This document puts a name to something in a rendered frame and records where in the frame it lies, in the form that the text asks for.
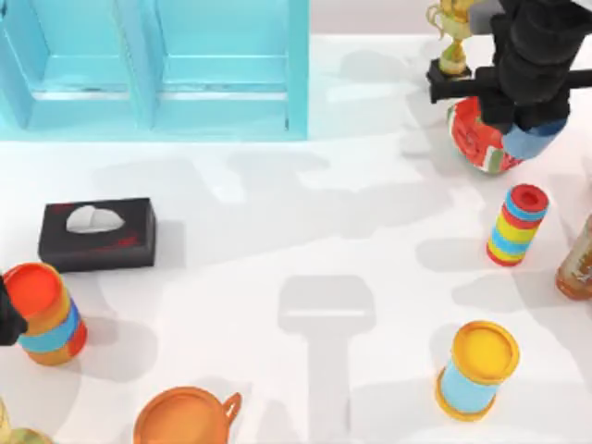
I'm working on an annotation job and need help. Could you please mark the stack of coloured rings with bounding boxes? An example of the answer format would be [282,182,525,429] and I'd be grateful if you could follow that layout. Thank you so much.
[485,183,551,269]

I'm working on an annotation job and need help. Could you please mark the gold trophy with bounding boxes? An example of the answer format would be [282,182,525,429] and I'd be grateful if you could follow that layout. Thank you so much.
[0,396,53,444]
[424,0,475,82]

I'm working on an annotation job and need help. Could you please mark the black tissue box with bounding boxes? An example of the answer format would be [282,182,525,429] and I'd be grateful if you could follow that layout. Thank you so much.
[37,197,159,274]

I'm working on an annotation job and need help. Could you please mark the white tissue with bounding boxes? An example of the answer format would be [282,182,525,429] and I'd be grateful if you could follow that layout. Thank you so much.
[65,205,127,235]

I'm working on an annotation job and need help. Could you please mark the yellow and blue can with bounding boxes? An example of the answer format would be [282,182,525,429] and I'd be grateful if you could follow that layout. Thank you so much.
[434,320,522,423]

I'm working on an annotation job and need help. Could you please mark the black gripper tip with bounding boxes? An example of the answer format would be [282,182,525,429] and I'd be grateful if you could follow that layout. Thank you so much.
[0,272,31,348]

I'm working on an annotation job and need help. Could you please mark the orange bottle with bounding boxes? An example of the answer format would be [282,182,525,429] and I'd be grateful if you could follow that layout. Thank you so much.
[554,221,592,302]

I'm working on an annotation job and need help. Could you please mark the orange cup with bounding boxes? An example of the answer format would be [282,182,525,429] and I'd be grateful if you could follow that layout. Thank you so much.
[132,386,244,444]

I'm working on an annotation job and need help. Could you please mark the orange and blue can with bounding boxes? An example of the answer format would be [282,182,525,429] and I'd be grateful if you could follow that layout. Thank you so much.
[2,262,89,368]

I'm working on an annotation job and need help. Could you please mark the light blue rack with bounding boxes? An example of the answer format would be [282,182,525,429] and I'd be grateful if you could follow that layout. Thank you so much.
[0,0,309,142]

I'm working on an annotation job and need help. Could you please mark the red green white can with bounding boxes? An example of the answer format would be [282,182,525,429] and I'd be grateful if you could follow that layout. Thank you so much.
[445,96,566,178]

